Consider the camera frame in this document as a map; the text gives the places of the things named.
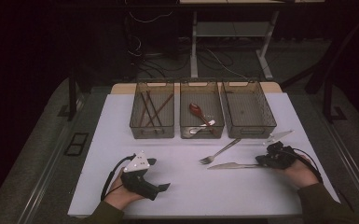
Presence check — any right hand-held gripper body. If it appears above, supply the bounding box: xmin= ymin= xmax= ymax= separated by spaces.
xmin=264 ymin=129 xmax=298 ymax=171

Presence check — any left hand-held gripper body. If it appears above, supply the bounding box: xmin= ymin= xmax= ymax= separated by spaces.
xmin=119 ymin=150 xmax=160 ymax=202

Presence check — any metal table knife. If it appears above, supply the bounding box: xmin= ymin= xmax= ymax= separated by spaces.
xmin=207 ymin=161 xmax=262 ymax=171

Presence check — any metal fork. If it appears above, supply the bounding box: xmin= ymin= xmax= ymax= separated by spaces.
xmin=199 ymin=137 xmax=242 ymax=165

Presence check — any smoky clear plastic bin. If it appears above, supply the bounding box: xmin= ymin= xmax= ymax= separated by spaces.
xmin=179 ymin=81 xmax=226 ymax=140
xmin=220 ymin=80 xmax=278 ymax=140
xmin=129 ymin=81 xmax=175 ymax=140

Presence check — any white ceramic spoon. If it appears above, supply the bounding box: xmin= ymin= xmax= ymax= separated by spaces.
xmin=182 ymin=119 xmax=216 ymax=139

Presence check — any red-brown wooden spoon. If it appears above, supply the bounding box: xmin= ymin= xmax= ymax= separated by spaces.
xmin=188 ymin=103 xmax=220 ymax=138

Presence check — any person's left hand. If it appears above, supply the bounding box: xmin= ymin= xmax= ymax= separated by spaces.
xmin=104 ymin=172 xmax=145 ymax=211

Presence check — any person's right hand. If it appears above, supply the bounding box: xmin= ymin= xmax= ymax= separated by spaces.
xmin=281 ymin=153 xmax=321 ymax=190

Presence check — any black slanted metal stand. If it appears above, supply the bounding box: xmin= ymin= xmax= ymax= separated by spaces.
xmin=279 ymin=12 xmax=359 ymax=94

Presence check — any white metal desk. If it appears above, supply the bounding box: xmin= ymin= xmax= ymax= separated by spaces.
xmin=178 ymin=0 xmax=325 ymax=81

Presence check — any right hand-held gripper black cable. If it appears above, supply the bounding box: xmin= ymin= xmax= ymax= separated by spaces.
xmin=283 ymin=147 xmax=324 ymax=185

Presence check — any hand-held gripper black cable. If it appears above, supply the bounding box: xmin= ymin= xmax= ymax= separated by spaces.
xmin=283 ymin=147 xmax=324 ymax=185
xmin=100 ymin=154 xmax=136 ymax=202

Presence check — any left hand-held gripper black cable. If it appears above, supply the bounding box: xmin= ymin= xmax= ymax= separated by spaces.
xmin=100 ymin=154 xmax=136 ymax=202

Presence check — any aluminium rail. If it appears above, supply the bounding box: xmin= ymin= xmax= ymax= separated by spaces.
xmin=324 ymin=119 xmax=359 ymax=213
xmin=17 ymin=122 xmax=76 ymax=224

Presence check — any black post stand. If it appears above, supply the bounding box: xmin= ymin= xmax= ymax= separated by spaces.
xmin=322 ymin=77 xmax=349 ymax=123
xmin=57 ymin=71 xmax=85 ymax=122

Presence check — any tangle of black cables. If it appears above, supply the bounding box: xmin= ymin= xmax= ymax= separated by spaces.
xmin=127 ymin=34 xmax=234 ymax=80

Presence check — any white floor cable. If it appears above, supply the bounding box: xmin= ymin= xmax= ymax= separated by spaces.
xmin=204 ymin=48 xmax=250 ymax=80

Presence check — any white hanging cable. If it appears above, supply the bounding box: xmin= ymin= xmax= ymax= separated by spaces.
xmin=129 ymin=10 xmax=173 ymax=24

